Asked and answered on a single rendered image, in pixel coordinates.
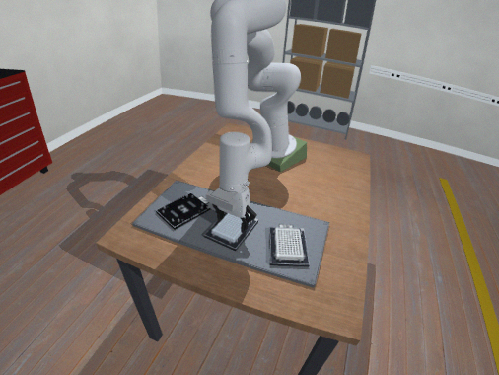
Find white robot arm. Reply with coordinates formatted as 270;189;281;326
206;0;301;212

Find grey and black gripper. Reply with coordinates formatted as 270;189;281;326
213;186;257;233

